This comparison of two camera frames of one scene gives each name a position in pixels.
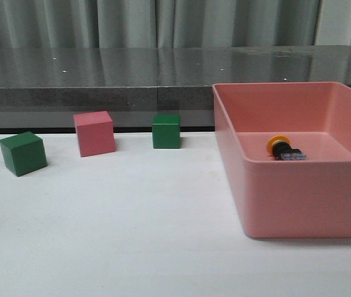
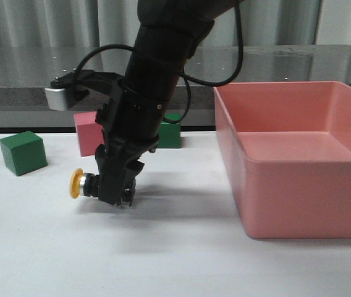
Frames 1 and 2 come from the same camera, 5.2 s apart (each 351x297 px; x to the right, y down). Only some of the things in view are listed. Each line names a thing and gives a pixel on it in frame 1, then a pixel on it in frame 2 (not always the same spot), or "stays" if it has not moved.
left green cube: (23, 153) stays
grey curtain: (157, 24) stays
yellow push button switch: (280, 147) to (83, 184)
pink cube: (95, 133) stays
